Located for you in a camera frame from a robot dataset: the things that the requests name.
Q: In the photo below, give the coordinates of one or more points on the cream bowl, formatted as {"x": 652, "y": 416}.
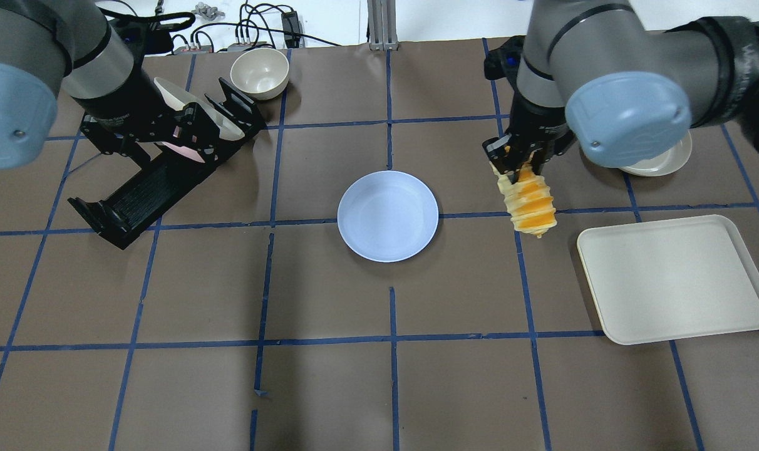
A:
{"x": 261, "y": 73}

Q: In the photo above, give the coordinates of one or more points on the aluminium frame post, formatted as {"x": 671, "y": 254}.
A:
{"x": 382, "y": 33}

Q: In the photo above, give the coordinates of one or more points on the black dish rack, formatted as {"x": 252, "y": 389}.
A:
{"x": 156, "y": 188}

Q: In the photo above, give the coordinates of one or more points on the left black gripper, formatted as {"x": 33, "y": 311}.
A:
{"x": 121, "y": 117}

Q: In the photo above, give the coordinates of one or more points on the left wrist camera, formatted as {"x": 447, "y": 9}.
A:
{"x": 150, "y": 35}

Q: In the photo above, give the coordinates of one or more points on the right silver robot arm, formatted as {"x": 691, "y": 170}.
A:
{"x": 588, "y": 72}

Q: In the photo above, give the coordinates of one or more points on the white rectangular tray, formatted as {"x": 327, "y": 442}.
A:
{"x": 671, "y": 279}

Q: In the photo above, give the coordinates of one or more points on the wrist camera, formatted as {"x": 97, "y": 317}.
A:
{"x": 504, "y": 62}
{"x": 150, "y": 35}

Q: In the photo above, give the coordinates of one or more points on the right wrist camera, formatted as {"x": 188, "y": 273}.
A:
{"x": 504, "y": 62}

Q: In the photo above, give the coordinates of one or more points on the cream round plate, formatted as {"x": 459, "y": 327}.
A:
{"x": 666, "y": 163}

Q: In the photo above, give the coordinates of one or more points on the orange striped bread loaf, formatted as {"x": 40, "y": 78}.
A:
{"x": 528, "y": 201}

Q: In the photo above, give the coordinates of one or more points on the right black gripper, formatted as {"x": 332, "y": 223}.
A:
{"x": 538, "y": 127}

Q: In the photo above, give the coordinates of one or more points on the pink plate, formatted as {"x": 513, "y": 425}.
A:
{"x": 182, "y": 140}

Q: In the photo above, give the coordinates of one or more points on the blue round plate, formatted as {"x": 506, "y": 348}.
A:
{"x": 387, "y": 216}

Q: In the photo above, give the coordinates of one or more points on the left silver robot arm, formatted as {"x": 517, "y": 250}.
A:
{"x": 47, "y": 47}

